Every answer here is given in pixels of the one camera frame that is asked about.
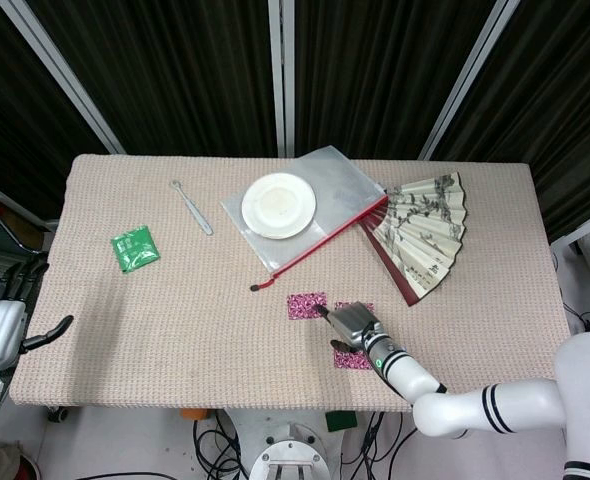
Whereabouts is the clear mesh pouch red zipper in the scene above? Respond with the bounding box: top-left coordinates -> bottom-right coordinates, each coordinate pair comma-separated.
219,144 -> 390,293

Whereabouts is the black pleated curtain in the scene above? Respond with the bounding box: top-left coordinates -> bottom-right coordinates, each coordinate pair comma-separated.
0,0 -> 590,241

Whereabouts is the white round plate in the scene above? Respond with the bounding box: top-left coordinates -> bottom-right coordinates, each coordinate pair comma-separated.
241,172 -> 318,241

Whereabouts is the green block under table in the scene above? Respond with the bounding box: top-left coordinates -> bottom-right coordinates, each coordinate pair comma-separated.
324,410 -> 359,434

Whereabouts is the grey plastic fork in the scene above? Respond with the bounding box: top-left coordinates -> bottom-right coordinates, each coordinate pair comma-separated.
169,179 -> 215,237

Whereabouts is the painted paper folding fan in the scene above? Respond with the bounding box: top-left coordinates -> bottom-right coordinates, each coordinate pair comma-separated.
358,172 -> 469,307

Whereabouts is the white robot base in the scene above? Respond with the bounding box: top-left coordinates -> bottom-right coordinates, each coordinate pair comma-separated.
224,409 -> 346,480

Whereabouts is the olive cloth bag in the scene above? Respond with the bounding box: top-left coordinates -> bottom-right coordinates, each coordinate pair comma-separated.
0,439 -> 41,480

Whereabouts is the white aluminium frame post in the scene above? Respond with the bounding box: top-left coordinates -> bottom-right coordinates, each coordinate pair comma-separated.
268,0 -> 296,157
9,0 -> 126,155
418,0 -> 521,161

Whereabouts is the white frame bar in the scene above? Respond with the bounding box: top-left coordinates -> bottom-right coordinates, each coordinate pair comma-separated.
0,174 -> 59,232
549,206 -> 590,249

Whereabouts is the green tea sachet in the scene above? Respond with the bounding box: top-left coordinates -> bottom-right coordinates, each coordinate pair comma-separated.
110,225 -> 162,274

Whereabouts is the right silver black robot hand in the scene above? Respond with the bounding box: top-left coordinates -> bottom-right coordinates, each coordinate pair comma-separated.
317,301 -> 384,354

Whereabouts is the black cable bundle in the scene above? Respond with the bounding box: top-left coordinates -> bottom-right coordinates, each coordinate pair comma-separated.
342,412 -> 416,480
192,414 -> 251,480

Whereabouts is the beige waffle tablecloth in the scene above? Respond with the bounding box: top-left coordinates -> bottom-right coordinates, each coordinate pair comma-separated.
8,153 -> 590,416

